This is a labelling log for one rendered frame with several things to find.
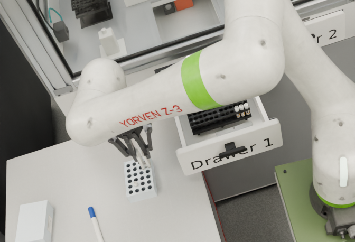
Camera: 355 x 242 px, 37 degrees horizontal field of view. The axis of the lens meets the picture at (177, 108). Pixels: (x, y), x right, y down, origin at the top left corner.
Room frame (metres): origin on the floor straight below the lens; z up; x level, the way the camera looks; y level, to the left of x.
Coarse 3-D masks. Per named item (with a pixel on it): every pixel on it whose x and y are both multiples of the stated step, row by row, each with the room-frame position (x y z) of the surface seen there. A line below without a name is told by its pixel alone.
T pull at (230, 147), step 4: (228, 144) 0.84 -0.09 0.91; (232, 144) 0.84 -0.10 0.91; (228, 148) 0.83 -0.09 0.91; (232, 148) 0.82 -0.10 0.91; (236, 148) 0.82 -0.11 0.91; (240, 148) 0.81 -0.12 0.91; (244, 148) 0.81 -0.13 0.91; (224, 152) 0.82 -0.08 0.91; (228, 152) 0.82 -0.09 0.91; (232, 152) 0.81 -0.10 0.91; (236, 152) 0.81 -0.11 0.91; (240, 152) 0.81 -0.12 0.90; (220, 156) 0.81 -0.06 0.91; (224, 156) 0.81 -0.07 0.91
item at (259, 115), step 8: (248, 104) 1.01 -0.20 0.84; (256, 104) 0.97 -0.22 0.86; (256, 112) 0.97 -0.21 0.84; (264, 112) 0.91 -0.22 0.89; (176, 120) 1.00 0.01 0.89; (184, 120) 1.04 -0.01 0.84; (240, 120) 0.96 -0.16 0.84; (248, 120) 0.95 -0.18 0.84; (256, 120) 0.94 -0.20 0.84; (264, 120) 0.89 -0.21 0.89; (184, 128) 1.01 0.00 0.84; (216, 128) 0.96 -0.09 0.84; (224, 128) 0.95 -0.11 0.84; (184, 136) 0.96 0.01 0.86; (192, 136) 0.97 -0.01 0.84; (200, 136) 0.96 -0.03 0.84; (208, 136) 0.95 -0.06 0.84; (216, 136) 0.94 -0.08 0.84; (184, 144) 0.91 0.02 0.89; (192, 144) 0.94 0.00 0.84
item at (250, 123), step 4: (240, 124) 0.94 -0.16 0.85; (244, 124) 0.93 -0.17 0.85; (248, 124) 0.93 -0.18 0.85; (252, 124) 0.92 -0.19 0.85; (228, 128) 0.94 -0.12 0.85; (232, 128) 0.93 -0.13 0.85; (236, 128) 0.93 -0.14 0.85; (240, 128) 0.93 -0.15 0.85; (216, 132) 0.94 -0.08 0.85; (220, 132) 0.94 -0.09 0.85; (224, 132) 0.93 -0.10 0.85; (228, 132) 0.93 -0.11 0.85
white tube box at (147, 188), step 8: (128, 168) 0.97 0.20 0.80; (136, 168) 0.96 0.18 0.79; (152, 168) 0.95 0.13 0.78; (128, 176) 0.95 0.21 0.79; (136, 176) 0.93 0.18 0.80; (144, 176) 0.92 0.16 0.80; (152, 176) 0.91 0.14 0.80; (128, 184) 0.92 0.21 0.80; (144, 184) 0.90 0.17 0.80; (152, 184) 0.89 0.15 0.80; (128, 192) 0.89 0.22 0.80; (136, 192) 0.88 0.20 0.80; (144, 192) 0.87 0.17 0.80; (152, 192) 0.87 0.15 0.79; (136, 200) 0.87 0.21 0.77
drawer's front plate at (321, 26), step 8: (328, 16) 1.14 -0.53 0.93; (336, 16) 1.14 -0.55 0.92; (344, 16) 1.13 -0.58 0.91; (304, 24) 1.15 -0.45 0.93; (312, 24) 1.14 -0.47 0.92; (320, 24) 1.14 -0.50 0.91; (328, 24) 1.14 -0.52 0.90; (336, 24) 1.14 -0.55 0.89; (344, 24) 1.13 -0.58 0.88; (312, 32) 1.14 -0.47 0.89; (320, 32) 1.14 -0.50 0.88; (328, 32) 1.14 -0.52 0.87; (336, 32) 1.14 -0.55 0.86; (344, 32) 1.13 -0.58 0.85; (320, 40) 1.14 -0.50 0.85; (328, 40) 1.14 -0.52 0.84; (336, 40) 1.14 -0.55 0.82
